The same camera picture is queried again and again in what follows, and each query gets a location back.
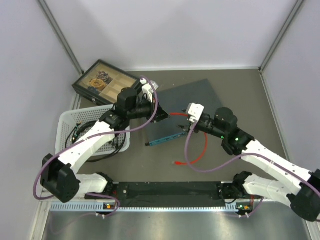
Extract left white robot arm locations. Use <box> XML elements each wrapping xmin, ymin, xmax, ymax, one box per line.
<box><xmin>36</xmin><ymin>85</ymin><xmax>169</xmax><ymax>203</ymax></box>

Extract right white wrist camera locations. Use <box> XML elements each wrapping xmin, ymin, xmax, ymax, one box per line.
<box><xmin>186</xmin><ymin>103</ymin><xmax>205</xmax><ymax>123</ymax></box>

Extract white perforated plastic basket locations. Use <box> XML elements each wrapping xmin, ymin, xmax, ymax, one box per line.
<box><xmin>55</xmin><ymin>104</ymin><xmax>131</xmax><ymax>157</ymax></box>

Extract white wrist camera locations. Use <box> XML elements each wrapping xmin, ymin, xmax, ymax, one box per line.
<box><xmin>140</xmin><ymin>77</ymin><xmax>159</xmax><ymax>103</ymax></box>
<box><xmin>186</xmin><ymin>103</ymin><xmax>205</xmax><ymax>123</ymax></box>

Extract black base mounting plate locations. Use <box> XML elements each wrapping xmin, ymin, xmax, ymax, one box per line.
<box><xmin>101</xmin><ymin>181</ymin><xmax>250</xmax><ymax>208</ymax></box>

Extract black compartment jewelry box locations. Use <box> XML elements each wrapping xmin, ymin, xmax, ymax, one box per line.
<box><xmin>72</xmin><ymin>59</ymin><xmax>142</xmax><ymax>106</ymax></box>

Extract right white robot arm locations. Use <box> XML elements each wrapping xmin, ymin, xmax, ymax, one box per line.
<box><xmin>183</xmin><ymin>103</ymin><xmax>320</xmax><ymax>222</ymax></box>

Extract white slotted cable duct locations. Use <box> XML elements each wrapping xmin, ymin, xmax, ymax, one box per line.
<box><xmin>49</xmin><ymin>201</ymin><xmax>239</xmax><ymax>213</ymax></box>

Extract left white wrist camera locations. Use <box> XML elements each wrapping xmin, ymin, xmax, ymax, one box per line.
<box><xmin>140</xmin><ymin>77</ymin><xmax>159</xmax><ymax>103</ymax></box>

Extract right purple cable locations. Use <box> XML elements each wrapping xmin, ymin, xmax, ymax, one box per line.
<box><xmin>184</xmin><ymin>124</ymin><xmax>320</xmax><ymax>218</ymax></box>

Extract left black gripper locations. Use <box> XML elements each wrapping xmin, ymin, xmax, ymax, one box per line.
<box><xmin>127</xmin><ymin>95</ymin><xmax>171</xmax><ymax>123</ymax></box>

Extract red cable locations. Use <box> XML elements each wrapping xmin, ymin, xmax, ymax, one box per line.
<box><xmin>169</xmin><ymin>112</ymin><xmax>209</xmax><ymax>166</ymax></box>

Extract aluminium frame rail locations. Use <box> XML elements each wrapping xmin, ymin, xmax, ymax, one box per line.
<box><xmin>39</xmin><ymin>181</ymin><xmax>313</xmax><ymax>203</ymax></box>

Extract black cable in basket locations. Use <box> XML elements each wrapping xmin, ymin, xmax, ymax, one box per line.
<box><xmin>64</xmin><ymin>121</ymin><xmax>128</xmax><ymax>163</ymax></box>

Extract dark blue network switch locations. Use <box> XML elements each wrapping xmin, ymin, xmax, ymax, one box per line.
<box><xmin>145</xmin><ymin>78</ymin><xmax>223</xmax><ymax>148</ymax></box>

